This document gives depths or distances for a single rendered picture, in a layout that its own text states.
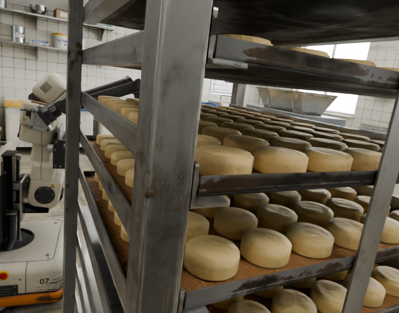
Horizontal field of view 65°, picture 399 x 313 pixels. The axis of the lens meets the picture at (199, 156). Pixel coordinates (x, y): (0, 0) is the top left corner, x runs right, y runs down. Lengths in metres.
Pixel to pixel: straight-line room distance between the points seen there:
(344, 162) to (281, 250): 0.10
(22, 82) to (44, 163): 3.80
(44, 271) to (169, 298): 1.71
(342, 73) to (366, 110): 5.36
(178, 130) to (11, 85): 5.48
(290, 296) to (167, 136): 0.29
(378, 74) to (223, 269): 0.21
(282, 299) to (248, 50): 0.29
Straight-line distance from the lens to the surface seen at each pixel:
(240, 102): 0.94
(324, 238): 0.36
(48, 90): 1.83
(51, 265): 1.93
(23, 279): 1.96
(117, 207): 0.40
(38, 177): 1.91
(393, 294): 0.54
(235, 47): 0.21
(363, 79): 0.29
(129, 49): 0.36
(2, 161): 1.97
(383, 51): 5.66
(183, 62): 0.18
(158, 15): 0.18
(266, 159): 0.28
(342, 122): 2.15
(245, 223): 0.35
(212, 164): 0.25
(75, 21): 0.79
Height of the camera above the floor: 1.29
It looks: 13 degrees down
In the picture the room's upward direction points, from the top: 7 degrees clockwise
